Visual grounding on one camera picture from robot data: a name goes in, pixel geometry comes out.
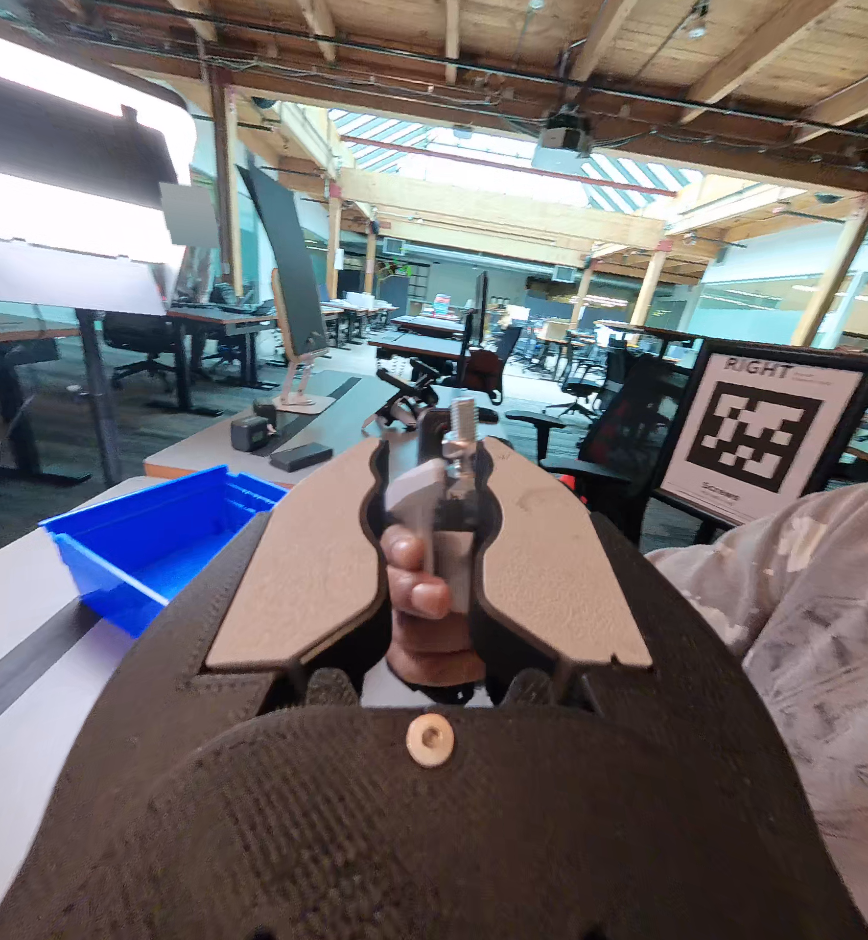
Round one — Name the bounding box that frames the blue plastic bin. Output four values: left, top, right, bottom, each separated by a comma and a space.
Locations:
39, 465, 289, 638

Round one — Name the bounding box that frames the black mesh office chair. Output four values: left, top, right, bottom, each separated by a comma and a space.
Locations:
506, 351, 693, 546

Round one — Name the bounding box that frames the black monitor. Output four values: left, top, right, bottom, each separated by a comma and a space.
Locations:
469, 271, 491, 348

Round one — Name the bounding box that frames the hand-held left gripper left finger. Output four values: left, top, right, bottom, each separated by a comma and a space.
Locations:
203, 438, 394, 682

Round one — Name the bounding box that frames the small black device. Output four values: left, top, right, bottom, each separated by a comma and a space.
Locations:
230, 415, 278, 453

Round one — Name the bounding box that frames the person's right hand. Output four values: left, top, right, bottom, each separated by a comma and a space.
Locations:
381, 523, 488, 689

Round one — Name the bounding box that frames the wooden board stand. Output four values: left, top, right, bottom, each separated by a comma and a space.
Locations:
269, 268, 337, 414

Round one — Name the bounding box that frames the dark panel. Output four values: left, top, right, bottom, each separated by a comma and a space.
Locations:
0, 59, 182, 189

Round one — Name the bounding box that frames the silver hex bolt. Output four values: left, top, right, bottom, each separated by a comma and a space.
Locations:
440, 395, 480, 526

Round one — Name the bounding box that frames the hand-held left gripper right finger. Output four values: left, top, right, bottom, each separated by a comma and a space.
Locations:
472, 438, 655, 685

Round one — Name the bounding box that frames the framed marker sign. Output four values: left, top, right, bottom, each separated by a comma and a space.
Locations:
650, 339, 868, 527

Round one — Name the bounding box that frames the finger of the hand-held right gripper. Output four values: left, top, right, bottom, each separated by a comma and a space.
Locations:
384, 408, 476, 616

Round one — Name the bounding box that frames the ceiling projector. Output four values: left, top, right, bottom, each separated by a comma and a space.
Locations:
531, 109, 595, 174

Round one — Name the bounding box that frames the black clamp gadget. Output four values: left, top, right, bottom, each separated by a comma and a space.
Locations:
364, 366, 444, 431

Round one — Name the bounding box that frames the person's right forearm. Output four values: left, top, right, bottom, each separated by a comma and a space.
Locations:
645, 473, 868, 940

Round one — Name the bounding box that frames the flat black box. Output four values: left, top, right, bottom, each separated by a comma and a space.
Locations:
269, 442, 334, 473

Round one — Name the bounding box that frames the black board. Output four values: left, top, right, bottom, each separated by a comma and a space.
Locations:
235, 163, 330, 361

